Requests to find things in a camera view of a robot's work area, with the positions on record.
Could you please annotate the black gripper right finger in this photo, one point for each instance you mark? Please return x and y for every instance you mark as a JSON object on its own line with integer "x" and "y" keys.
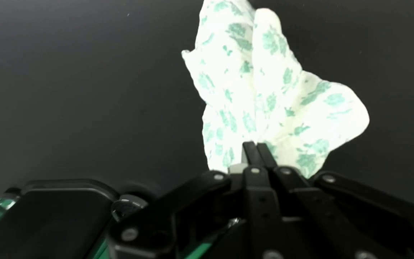
{"x": 322, "y": 221}

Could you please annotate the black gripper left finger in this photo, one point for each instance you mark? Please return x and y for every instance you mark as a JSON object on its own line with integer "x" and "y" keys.
{"x": 257, "y": 206}

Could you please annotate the white green-patterned cloth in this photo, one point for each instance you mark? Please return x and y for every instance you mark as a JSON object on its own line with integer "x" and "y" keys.
{"x": 264, "y": 95}

